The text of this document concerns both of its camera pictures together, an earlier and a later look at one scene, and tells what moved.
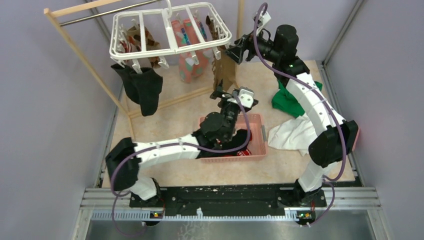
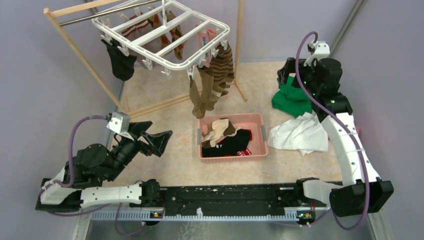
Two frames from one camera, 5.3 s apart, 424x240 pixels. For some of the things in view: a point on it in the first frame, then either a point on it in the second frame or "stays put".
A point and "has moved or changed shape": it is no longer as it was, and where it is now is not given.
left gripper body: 229,111 → 132,145
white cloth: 295,134 stays put
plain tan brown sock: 223,69 → 211,91
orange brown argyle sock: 133,43 → 176,34
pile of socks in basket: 239,138 stays put
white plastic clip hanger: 138,35 has moved or changed shape
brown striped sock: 215,33 → 222,67
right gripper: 237,51 → 289,67
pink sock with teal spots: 187,32 → 205,36
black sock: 131,88 → 122,65
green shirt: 282,100 stays put
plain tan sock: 226,70 → 198,109
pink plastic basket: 259,137 stays put
